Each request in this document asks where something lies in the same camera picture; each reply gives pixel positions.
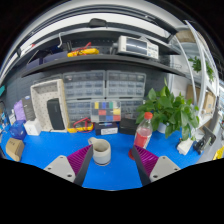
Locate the brown cardboard box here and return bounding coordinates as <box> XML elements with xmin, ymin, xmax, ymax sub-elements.
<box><xmin>5</xmin><ymin>137</ymin><xmax>26</xmax><ymax>163</ymax></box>

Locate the blue carton box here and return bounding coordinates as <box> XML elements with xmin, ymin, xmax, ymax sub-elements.
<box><xmin>8</xmin><ymin>119</ymin><xmax>28</xmax><ymax>141</ymax></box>

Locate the white carton box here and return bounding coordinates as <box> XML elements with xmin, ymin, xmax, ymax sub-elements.
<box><xmin>23</xmin><ymin>118</ymin><xmax>43</xmax><ymax>137</ymax></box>

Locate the black case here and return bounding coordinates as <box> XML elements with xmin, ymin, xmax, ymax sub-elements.
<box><xmin>118</xmin><ymin>117</ymin><xmax>138</xmax><ymax>136</ymax></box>

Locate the grey and white mug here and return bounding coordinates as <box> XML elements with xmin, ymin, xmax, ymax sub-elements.
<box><xmin>87</xmin><ymin>136</ymin><xmax>112</xmax><ymax>167</ymax></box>

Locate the white shelf unit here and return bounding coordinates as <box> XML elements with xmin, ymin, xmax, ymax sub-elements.
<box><xmin>169</xmin><ymin>19</ymin><xmax>224</xmax><ymax>134</ymax></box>

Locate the clear organizer with coloured parts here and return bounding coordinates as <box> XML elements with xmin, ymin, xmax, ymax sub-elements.
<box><xmin>90</xmin><ymin>99</ymin><xmax>122</xmax><ymax>124</ymax></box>

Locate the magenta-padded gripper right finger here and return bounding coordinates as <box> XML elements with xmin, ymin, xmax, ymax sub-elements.
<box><xmin>130</xmin><ymin>144</ymin><xmax>182</xmax><ymax>187</ymax></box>

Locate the beige perforated tray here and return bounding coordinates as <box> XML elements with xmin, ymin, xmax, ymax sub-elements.
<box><xmin>30</xmin><ymin>78</ymin><xmax>70</xmax><ymax>134</ymax></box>

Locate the black clamp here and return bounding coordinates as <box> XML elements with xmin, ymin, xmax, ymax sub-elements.
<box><xmin>193</xmin><ymin>125</ymin><xmax>218</xmax><ymax>155</ymax></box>

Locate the grey parts drawer cabinet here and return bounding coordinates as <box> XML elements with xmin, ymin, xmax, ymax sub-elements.
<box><xmin>105</xmin><ymin>69</ymin><xmax>147</xmax><ymax>99</ymax></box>
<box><xmin>65</xmin><ymin>99</ymin><xmax>93</xmax><ymax>125</ymax></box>
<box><xmin>119</xmin><ymin>98</ymin><xmax>146</xmax><ymax>119</ymax></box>
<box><xmin>62</xmin><ymin>69</ymin><xmax>106</xmax><ymax>101</ymax></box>

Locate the yellow multimeter with red leads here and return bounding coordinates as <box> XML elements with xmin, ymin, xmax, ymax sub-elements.
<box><xmin>66</xmin><ymin>117</ymin><xmax>95</xmax><ymax>134</ymax></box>

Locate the black zip pouch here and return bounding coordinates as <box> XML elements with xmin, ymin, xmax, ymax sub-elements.
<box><xmin>46</xmin><ymin>98</ymin><xmax>66</xmax><ymax>131</ymax></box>

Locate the black box with white label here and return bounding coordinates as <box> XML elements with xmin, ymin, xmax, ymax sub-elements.
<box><xmin>94</xmin><ymin>121</ymin><xmax>119</xmax><ymax>136</ymax></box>

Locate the clear bottle with red cap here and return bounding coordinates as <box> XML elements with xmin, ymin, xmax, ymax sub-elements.
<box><xmin>133</xmin><ymin>111</ymin><xmax>154</xmax><ymax>150</ymax></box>

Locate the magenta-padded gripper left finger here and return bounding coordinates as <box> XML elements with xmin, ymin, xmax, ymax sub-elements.
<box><xmin>43</xmin><ymin>144</ymin><xmax>95</xmax><ymax>187</ymax></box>

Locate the dark shelf unit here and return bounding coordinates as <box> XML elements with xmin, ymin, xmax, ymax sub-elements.
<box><xmin>16</xmin><ymin>16</ymin><xmax>188</xmax><ymax>79</ymax></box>

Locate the green potted plant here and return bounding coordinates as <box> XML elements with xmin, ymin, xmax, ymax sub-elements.
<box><xmin>134</xmin><ymin>78</ymin><xmax>201</xmax><ymax>141</ymax></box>

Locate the white power adapter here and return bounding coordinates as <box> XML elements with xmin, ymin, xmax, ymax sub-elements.
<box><xmin>176</xmin><ymin>137</ymin><xmax>195</xmax><ymax>156</ymax></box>

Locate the dark grey flat box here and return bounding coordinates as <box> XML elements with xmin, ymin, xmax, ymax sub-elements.
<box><xmin>20</xmin><ymin>95</ymin><xmax>37</xmax><ymax>122</ymax></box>

